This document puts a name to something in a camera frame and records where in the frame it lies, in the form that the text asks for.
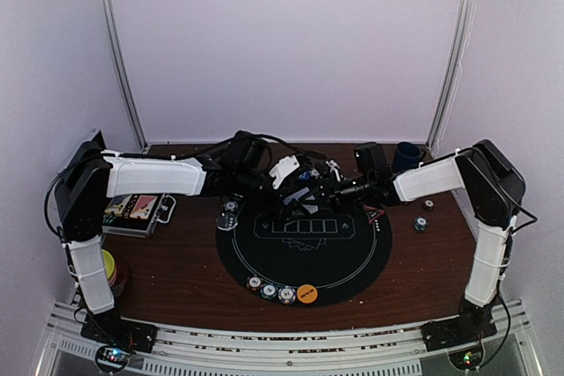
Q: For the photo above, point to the aluminium poker case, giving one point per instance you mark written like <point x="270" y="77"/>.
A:
<point x="136" y="213"/>

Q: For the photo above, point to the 10 chips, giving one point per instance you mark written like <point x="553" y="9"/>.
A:
<point x="286" y="295"/>
<point x="231" y="206"/>

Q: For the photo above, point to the aluminium frame post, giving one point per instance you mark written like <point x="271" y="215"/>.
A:
<point x="452" y="74"/>
<point x="123" y="81"/>

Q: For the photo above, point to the left aluminium frame post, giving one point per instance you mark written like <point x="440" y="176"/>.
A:
<point x="123" y="81"/>

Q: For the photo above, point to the dark blue mug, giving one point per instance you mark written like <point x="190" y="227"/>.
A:
<point x="407" y="156"/>

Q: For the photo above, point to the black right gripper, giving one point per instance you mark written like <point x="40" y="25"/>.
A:
<point x="330" y="192"/>

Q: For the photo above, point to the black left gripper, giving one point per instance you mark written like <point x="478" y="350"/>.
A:
<point x="286" y="210"/>

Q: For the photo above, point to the round black poker mat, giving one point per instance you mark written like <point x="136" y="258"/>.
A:
<point x="336" y="250"/>

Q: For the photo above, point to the clear round dealer button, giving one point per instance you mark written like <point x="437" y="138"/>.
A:
<point x="226" y="221"/>

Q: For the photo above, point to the yellow-green bowl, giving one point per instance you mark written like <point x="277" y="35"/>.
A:
<point x="110" y="267"/>

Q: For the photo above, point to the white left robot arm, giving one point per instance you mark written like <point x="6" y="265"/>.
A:
<point x="144" y="174"/>

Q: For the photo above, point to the red black 100 chip stack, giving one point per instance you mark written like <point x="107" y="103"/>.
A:
<point x="428" y="204"/>

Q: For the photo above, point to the green blue 50 chip stack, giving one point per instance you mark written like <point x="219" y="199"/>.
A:
<point x="420" y="224"/>

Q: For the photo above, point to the aluminium front rail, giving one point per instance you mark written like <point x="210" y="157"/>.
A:
<point x="392" y="350"/>

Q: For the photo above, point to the grey card deck box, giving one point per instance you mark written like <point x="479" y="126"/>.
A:
<point x="301" y="201"/>

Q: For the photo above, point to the right aluminium frame post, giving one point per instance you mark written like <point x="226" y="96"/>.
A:
<point x="452" y="74"/>

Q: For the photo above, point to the orange big blind button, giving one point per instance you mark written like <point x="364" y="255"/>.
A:
<point x="307" y="294"/>

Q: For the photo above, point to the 100 chips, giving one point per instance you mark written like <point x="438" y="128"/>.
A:
<point x="254" y="283"/>

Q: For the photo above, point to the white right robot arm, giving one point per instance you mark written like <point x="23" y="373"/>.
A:
<point x="495" y="189"/>

